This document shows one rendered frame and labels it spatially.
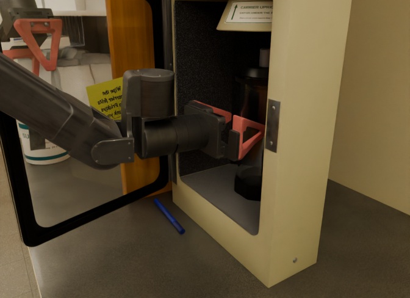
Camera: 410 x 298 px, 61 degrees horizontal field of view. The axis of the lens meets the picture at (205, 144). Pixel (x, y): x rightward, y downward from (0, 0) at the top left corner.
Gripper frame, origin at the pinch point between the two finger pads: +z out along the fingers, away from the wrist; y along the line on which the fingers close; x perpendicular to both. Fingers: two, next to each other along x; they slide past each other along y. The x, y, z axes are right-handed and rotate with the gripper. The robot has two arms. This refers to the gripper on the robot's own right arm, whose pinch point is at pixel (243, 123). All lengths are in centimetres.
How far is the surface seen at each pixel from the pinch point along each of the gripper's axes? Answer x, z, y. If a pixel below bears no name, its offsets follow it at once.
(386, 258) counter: 21.5, 17.4, -20.3
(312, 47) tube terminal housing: -13.7, -1.8, -14.4
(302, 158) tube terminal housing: 1.3, -1.0, -14.4
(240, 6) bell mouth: -18.8, -3.6, -1.7
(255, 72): -8.8, 0.9, -0.9
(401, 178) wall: 14.9, 37.8, -10.4
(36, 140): 0.4, -32.0, 7.9
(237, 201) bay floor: 14.6, -1.2, -1.0
